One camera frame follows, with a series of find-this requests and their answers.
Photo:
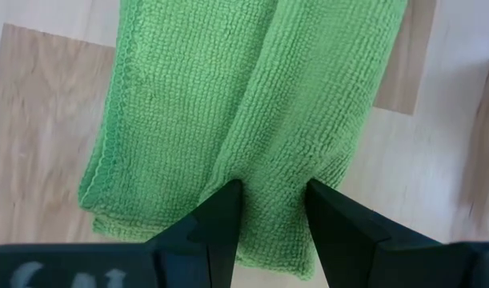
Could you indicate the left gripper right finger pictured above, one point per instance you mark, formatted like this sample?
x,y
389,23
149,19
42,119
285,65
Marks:
x,y
348,248

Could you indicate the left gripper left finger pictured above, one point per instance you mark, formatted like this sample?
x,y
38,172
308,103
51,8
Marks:
x,y
212,240

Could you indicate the green microfiber towel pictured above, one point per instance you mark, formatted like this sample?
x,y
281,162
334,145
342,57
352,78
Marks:
x,y
228,100

